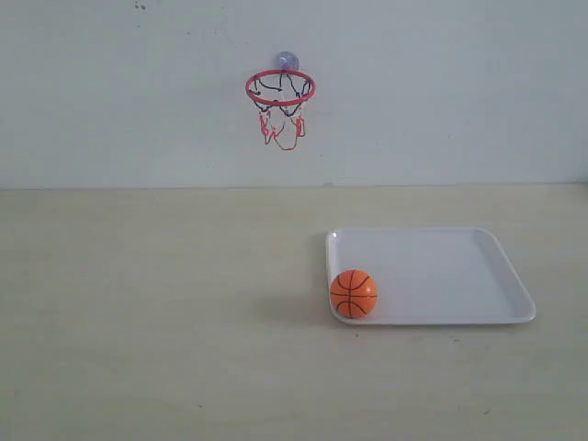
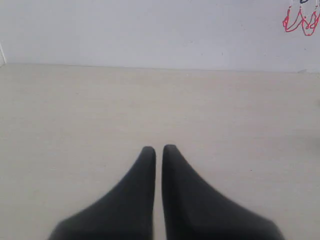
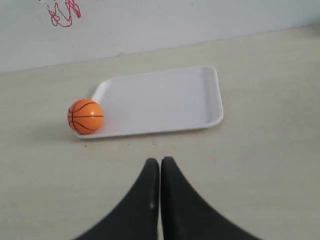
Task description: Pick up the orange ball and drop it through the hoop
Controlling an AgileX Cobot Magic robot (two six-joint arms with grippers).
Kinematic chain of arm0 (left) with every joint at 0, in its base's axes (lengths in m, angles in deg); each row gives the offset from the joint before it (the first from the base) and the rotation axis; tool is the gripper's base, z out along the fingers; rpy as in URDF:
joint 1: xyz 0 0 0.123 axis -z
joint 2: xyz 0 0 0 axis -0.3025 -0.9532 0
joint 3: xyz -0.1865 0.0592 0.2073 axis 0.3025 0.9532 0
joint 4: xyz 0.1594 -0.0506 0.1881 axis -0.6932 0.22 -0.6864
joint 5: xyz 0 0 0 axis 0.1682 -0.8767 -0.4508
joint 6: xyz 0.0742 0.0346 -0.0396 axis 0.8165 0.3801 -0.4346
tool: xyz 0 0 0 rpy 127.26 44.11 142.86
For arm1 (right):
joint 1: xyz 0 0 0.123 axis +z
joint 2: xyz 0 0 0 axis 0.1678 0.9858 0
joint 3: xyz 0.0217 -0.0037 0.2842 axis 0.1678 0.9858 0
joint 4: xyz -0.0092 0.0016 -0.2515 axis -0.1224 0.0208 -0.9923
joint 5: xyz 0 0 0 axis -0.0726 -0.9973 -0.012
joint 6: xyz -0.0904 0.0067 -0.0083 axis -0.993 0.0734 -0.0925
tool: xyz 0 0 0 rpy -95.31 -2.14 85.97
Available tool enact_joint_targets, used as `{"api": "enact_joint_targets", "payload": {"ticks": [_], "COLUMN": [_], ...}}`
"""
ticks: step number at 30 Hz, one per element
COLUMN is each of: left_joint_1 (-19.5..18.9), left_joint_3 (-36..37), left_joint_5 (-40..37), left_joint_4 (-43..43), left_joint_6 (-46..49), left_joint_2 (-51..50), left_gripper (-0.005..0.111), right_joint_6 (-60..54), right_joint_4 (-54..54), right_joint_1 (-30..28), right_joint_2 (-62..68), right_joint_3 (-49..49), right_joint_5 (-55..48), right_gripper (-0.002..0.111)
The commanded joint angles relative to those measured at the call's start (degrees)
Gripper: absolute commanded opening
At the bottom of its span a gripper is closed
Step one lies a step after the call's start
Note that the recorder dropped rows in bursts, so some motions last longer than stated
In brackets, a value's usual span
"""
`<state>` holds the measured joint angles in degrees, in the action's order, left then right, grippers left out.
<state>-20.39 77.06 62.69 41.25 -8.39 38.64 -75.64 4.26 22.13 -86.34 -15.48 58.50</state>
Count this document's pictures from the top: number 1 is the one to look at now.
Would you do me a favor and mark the small orange basketball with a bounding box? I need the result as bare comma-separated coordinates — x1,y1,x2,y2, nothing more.
329,269,379,320

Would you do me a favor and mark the red mini basketball hoop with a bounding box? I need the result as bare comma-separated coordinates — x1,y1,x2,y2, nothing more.
245,69,316,152

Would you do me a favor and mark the white plastic tray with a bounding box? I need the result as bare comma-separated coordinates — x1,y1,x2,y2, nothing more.
325,227,537,326

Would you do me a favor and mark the clear suction cup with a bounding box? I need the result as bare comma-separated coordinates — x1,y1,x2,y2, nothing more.
274,51,300,71

